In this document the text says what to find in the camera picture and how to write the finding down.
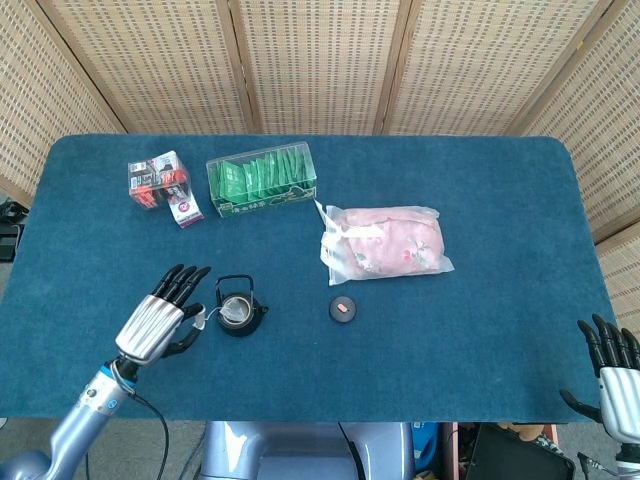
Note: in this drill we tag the black teapot lid pink knob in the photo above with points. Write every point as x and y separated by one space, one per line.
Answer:
336 314

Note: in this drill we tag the blue carpet table mat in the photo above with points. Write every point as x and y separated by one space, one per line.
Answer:
400 360

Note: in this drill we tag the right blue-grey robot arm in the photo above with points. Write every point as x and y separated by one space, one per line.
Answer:
631 462

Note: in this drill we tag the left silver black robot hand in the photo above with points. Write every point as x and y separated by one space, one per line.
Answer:
147 327

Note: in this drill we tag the black cast iron teapot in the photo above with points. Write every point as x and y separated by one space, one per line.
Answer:
235 329

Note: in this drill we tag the black equipment on floor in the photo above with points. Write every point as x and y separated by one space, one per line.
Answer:
7 245

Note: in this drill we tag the clear box green packets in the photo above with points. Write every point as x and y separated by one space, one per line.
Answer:
270 200

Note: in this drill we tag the clear box red black packets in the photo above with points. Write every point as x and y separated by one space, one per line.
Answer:
150 182

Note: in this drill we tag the pink floral cloth plastic bag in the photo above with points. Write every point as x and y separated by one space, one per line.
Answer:
395 240

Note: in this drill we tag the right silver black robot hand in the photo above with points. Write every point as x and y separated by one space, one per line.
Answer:
622 400

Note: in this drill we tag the woven bamboo screen panel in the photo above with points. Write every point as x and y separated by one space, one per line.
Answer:
30 100
610 150
475 65
320 65
150 65

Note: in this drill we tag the white purple tea sachet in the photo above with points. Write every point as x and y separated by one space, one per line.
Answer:
186 210

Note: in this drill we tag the black flat case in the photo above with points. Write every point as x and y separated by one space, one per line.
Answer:
515 457

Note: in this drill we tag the blue-grey robot torso base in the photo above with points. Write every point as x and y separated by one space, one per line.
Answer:
300 450

